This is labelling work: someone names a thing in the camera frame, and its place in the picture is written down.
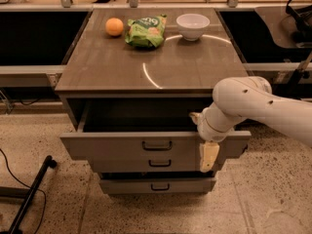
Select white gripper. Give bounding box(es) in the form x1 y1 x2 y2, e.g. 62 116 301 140
189 103 245 173

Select grey top drawer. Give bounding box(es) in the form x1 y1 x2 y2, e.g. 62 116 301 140
59 97 253 162

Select grey drawer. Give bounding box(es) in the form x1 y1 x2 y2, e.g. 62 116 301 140
90 158 200 173
99 177 215 195
59 97 253 162

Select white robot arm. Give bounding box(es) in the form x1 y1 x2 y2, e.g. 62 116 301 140
190 76 312 173

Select grey bottom drawer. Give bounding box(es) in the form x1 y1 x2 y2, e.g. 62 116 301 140
99 177 215 195

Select grey drawer cabinet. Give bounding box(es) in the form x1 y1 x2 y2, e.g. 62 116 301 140
56 8 247 180

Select grey middle drawer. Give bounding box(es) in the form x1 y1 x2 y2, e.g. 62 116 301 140
90 158 200 173

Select white bowl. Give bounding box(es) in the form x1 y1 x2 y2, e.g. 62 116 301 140
176 14 210 41

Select green snack bag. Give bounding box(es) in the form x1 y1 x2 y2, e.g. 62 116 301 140
125 15 167 48

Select orange fruit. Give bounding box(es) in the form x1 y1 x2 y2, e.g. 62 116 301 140
105 18 124 37

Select black metal stand leg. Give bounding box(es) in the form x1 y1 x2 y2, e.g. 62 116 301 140
0 155 57 234

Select black headphones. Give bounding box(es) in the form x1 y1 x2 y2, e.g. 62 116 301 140
286 0 312 42

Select black floor cable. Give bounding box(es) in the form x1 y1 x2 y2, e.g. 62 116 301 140
0 147 48 234

